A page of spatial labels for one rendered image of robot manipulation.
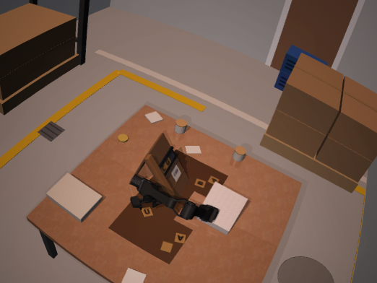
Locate yellow flat round disc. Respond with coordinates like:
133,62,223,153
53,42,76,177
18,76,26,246
118,134,128,142

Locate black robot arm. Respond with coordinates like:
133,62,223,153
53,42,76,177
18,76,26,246
131,175,219,223

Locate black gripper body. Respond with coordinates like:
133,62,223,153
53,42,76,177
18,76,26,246
130,196,159,208

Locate white flat rectangular card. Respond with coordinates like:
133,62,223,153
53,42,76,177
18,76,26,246
185,146,202,154

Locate dark grey cylindrical container with orange lid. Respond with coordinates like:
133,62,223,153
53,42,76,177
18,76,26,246
174,119,187,134
232,146,246,162

